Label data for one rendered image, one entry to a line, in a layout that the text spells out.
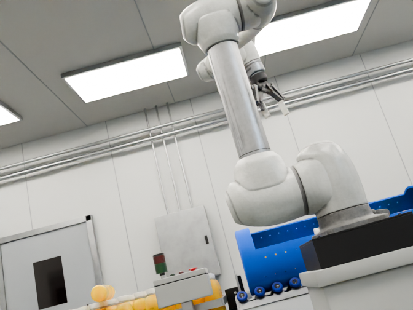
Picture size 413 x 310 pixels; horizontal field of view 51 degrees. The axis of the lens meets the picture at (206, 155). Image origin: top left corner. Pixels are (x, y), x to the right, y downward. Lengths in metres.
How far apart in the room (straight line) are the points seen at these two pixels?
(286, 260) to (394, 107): 4.28
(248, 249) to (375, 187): 3.83
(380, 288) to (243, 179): 0.45
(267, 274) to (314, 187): 0.68
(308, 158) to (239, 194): 0.23
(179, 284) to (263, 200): 0.56
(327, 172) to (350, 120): 4.44
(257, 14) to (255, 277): 1.03
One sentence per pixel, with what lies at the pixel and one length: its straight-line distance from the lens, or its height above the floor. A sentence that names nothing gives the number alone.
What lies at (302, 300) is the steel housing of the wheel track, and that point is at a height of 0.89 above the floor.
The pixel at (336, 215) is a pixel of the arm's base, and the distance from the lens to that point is 1.27.
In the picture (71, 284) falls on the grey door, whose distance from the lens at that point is 5.54.
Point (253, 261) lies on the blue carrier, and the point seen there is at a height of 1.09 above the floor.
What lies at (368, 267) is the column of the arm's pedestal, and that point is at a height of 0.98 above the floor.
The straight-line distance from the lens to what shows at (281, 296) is 1.86.
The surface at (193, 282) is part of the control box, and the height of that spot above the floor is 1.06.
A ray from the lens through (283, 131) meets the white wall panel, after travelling 5.53.
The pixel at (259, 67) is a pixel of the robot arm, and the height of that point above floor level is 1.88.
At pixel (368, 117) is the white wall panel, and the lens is 5.78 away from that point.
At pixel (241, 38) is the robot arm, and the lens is 1.74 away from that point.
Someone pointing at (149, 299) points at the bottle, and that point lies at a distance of 1.81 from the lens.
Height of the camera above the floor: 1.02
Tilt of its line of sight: 17 degrees up
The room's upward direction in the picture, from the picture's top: 15 degrees counter-clockwise
